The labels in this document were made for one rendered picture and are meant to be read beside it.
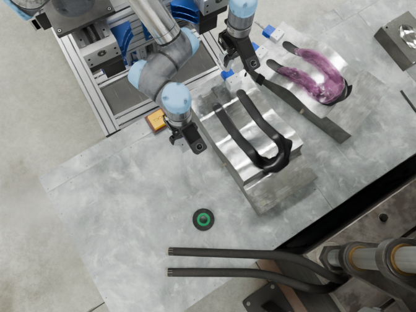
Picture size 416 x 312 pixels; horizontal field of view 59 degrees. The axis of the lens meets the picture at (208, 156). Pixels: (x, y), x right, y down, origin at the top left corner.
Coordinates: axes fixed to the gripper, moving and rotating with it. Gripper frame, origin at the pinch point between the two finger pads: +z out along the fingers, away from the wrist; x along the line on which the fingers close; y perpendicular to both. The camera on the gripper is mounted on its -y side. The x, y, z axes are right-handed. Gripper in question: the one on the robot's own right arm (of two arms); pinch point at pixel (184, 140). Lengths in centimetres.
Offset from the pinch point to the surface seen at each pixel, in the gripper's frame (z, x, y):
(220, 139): 6.7, -12.3, -4.7
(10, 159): 95, 82, 72
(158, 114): 11.3, 1.4, 17.5
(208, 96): 8.7, -18.7, 12.8
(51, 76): 95, 37, 109
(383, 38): 11, -96, -3
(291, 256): 2, -9, -52
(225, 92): 6.0, -24.2, 9.8
